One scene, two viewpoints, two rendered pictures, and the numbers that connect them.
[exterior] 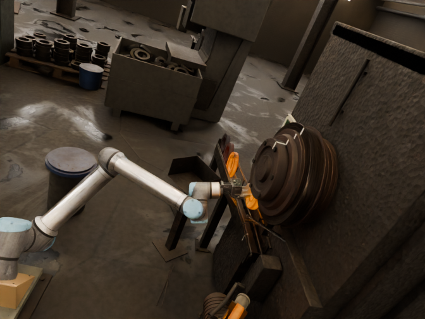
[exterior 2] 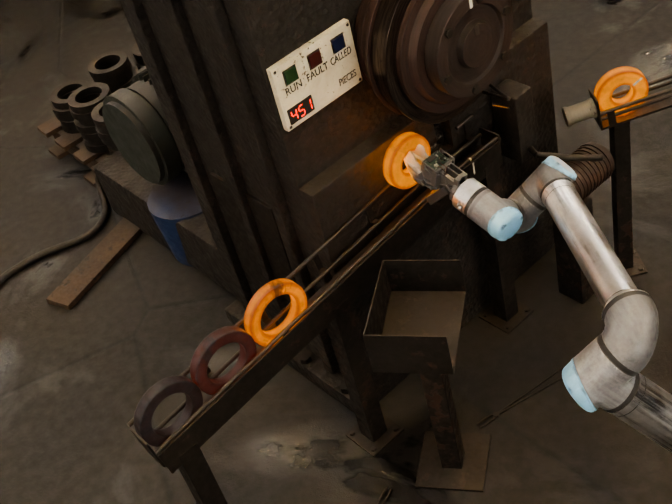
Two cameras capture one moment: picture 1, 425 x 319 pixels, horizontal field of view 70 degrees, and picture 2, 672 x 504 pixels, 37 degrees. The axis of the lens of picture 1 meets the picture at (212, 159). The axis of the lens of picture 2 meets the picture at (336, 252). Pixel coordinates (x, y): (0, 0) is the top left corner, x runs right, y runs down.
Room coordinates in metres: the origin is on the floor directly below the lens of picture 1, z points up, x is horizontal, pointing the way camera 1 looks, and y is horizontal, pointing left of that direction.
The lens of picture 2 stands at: (2.27, 1.74, 2.47)
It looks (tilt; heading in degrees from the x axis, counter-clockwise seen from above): 41 degrees down; 254
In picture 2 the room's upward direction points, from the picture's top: 16 degrees counter-clockwise
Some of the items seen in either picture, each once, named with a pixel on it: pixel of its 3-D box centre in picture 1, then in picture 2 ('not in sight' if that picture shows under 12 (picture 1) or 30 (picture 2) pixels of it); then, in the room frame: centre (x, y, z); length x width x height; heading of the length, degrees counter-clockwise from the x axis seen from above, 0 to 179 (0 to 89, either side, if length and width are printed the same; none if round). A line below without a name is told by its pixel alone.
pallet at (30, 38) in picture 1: (65, 53); not in sight; (3.99, 2.44, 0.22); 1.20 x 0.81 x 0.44; 111
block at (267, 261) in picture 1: (261, 278); (513, 121); (1.01, -0.41, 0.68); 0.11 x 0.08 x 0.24; 106
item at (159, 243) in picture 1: (181, 210); (434, 389); (1.63, 0.07, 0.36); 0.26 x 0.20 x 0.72; 51
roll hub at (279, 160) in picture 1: (266, 169); (470, 42); (1.21, -0.24, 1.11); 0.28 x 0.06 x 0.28; 16
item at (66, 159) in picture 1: (69, 183); not in sight; (1.63, 0.89, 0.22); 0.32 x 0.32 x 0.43
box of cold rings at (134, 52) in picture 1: (153, 83); not in sight; (3.70, 1.06, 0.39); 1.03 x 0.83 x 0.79; 110
